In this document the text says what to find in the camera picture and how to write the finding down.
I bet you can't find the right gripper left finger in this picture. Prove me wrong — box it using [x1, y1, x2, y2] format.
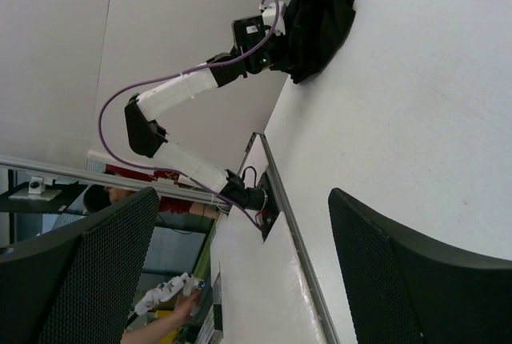
[1, 187, 159, 343]

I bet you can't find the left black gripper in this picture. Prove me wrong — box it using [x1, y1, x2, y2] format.
[244, 36, 287, 74]

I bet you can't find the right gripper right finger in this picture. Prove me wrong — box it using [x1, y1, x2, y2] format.
[328, 188, 511, 343]

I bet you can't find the black skirt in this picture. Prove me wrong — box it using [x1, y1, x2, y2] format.
[270, 0, 356, 84]

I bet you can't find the person's hand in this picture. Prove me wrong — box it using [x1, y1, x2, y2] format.
[173, 290, 201, 327]

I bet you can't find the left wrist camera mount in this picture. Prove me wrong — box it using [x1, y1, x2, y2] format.
[232, 1, 286, 48]

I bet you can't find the aluminium front rail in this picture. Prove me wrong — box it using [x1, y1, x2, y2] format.
[250, 132, 340, 344]

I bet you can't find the white teleoperation handle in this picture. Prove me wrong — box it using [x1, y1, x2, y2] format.
[134, 272, 206, 316]

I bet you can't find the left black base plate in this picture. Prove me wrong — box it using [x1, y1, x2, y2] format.
[242, 166, 280, 242]

